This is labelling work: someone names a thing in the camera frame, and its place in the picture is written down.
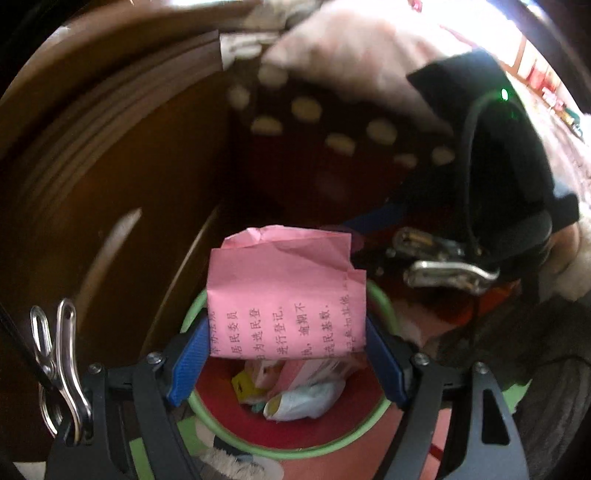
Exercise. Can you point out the red bin with green rim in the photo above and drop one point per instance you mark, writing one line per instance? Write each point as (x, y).
(351, 429)

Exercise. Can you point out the pink fleece blanket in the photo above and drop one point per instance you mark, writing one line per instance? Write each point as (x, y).
(369, 55)

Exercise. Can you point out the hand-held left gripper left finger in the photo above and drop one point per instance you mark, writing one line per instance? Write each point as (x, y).
(189, 360)

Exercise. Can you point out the person's right forearm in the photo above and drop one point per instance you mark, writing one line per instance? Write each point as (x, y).
(565, 263)

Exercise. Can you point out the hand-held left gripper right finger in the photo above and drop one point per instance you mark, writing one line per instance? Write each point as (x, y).
(385, 364)

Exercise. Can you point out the dark grey cloth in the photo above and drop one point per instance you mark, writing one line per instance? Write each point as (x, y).
(531, 360)

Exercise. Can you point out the yellow wrapper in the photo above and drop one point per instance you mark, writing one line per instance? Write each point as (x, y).
(244, 390)

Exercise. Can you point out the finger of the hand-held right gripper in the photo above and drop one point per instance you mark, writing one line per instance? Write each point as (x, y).
(374, 217)

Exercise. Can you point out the teal wipes packet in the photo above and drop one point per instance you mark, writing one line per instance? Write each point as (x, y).
(304, 401)

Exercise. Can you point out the white fuzzy cloth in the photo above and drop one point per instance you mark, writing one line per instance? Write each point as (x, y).
(235, 466)

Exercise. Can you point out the silver metal clip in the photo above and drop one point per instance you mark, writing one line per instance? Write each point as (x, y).
(443, 270)
(64, 369)

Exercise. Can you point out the green floor mat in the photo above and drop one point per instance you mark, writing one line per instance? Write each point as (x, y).
(147, 443)

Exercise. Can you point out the wooden nightstand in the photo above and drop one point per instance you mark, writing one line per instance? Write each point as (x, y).
(115, 207)

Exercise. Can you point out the pink paper sheet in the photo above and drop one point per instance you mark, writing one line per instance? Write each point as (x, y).
(286, 295)

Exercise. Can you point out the brown spotted blanket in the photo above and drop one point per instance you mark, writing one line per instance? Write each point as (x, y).
(346, 161)

